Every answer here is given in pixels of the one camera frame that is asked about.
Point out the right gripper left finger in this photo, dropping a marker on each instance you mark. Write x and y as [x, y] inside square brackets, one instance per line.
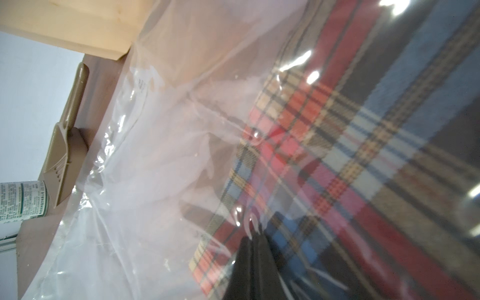
[241, 285]

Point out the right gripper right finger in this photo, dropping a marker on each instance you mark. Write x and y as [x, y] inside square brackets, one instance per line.
[266, 283]

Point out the clear plastic vacuum bag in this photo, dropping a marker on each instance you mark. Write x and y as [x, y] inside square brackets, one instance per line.
[164, 151]

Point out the multicolour tartan shirt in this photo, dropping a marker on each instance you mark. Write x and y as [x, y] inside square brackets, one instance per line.
[360, 159]

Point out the brown plastic scoop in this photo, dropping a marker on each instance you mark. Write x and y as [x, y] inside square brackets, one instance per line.
[67, 149]

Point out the small labelled tin can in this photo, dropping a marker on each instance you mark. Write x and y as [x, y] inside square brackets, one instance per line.
[21, 201]

